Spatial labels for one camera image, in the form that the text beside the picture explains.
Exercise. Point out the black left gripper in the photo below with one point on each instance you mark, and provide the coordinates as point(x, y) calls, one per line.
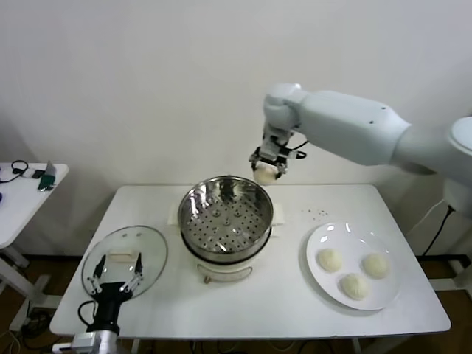
point(108, 302)

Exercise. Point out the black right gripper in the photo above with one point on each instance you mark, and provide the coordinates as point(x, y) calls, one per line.
point(271, 153)

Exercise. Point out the white steamed baozi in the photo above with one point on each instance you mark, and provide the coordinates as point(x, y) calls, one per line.
point(265, 174)
point(375, 266)
point(354, 287)
point(330, 260)

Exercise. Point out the round glass pot lid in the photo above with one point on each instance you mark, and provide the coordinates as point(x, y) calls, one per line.
point(147, 247)

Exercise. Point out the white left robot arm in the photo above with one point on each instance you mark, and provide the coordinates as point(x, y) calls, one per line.
point(105, 341)

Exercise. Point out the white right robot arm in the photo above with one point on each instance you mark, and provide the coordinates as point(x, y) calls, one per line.
point(350, 125)

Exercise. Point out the stainless steel steamer basket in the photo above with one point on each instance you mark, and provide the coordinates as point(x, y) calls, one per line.
point(206, 199)

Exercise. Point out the cream electric cooker base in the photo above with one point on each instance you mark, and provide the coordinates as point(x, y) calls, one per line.
point(221, 271)

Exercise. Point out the large white plate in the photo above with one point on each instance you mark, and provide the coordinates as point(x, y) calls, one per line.
point(343, 239)

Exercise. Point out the white side table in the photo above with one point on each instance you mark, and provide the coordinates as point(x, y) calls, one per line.
point(22, 210)

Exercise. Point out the small white device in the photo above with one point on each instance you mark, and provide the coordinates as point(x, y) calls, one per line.
point(32, 173)

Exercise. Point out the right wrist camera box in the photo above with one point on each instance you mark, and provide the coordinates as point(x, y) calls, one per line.
point(276, 137)

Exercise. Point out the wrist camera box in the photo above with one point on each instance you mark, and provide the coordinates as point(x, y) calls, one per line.
point(82, 340)
point(276, 137)

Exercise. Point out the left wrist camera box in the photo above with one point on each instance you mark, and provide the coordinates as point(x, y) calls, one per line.
point(82, 340)

